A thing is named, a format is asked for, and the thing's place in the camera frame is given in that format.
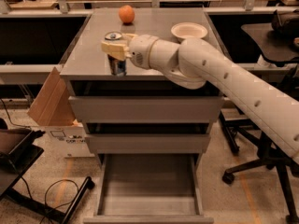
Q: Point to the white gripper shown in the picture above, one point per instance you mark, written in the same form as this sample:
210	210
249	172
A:
139	50

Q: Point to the redbull can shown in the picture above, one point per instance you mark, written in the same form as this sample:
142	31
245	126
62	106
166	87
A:
117	67

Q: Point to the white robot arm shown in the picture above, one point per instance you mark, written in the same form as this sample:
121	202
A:
193	62

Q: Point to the grey top drawer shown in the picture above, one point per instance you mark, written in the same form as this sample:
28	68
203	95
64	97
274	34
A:
146	109

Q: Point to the grey drawer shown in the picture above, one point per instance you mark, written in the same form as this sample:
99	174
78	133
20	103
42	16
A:
148	189
147	143
146	109

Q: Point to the grey drawer cabinet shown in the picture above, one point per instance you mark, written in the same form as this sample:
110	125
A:
87	70

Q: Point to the grey middle drawer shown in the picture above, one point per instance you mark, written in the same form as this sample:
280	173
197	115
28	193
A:
147	143

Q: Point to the grey bottom drawer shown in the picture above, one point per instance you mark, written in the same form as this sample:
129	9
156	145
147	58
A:
148	189

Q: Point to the orange fruit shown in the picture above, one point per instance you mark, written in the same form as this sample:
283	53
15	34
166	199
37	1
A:
126	14

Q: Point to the white paper bowl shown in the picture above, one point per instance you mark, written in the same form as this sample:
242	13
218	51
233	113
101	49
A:
186	30

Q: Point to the brown cardboard flap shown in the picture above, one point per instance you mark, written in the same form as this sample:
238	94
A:
51	106

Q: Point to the white cardboard box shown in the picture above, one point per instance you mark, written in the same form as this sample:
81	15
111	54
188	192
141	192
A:
69	140

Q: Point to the black stand on left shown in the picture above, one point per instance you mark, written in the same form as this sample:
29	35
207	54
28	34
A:
17	154

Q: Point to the black side table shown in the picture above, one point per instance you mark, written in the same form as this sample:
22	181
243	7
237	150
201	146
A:
277	39

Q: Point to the black office chair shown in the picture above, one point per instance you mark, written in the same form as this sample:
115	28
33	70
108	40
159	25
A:
269	155

